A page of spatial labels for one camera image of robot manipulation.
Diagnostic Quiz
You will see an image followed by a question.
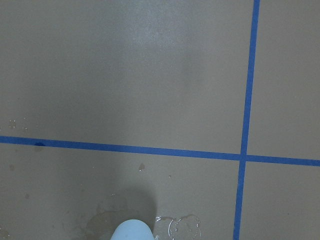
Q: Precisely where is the light blue plastic cup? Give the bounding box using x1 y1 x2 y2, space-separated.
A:
110 219 155 240

